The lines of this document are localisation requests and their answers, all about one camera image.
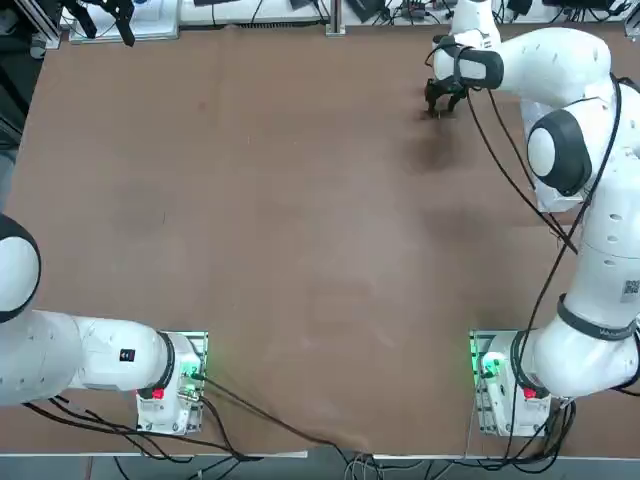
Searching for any long white tray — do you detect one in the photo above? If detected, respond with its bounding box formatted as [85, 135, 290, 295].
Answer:
[178, 0, 331, 25]

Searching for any black orange connector block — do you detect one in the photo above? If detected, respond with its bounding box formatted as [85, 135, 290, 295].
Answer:
[399, 0, 436, 19]

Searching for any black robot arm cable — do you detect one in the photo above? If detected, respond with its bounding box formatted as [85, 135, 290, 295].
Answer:
[424, 42, 581, 254]
[22, 394, 266, 461]
[499, 72, 640, 461]

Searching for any aluminium frame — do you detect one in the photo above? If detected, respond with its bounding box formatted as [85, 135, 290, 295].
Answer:
[19, 0, 62, 50]

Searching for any aluminium profile post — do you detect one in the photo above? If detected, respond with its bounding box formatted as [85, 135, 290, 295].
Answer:
[325, 0, 347, 37]
[623, 0, 640, 37]

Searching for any black base cable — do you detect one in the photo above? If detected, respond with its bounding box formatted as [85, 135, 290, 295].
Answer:
[197, 374, 356, 451]

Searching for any dark power adapter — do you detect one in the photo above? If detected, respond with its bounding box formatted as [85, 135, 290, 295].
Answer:
[346, 0, 390, 24]

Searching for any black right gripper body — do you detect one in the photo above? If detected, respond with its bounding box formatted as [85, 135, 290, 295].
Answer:
[424, 77, 470, 100]

